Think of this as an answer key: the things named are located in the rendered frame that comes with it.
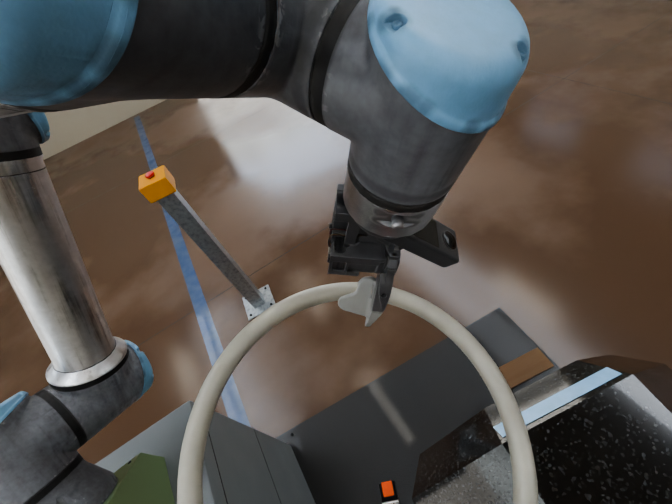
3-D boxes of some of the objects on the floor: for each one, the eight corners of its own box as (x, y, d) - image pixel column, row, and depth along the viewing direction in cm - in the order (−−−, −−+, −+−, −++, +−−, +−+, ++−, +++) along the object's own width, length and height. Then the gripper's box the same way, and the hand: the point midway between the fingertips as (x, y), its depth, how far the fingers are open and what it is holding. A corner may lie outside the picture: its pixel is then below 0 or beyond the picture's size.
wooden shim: (536, 348, 154) (537, 347, 153) (553, 366, 148) (554, 365, 147) (492, 371, 153) (492, 370, 152) (507, 391, 146) (507, 390, 145)
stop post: (268, 284, 223) (170, 155, 142) (276, 306, 210) (173, 176, 128) (242, 298, 221) (128, 174, 140) (249, 320, 208) (127, 198, 127)
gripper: (342, 124, 35) (330, 219, 53) (329, 291, 26) (321, 338, 44) (417, 132, 36) (381, 224, 53) (430, 300, 27) (381, 343, 45)
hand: (372, 278), depth 49 cm, fingers open, 14 cm apart
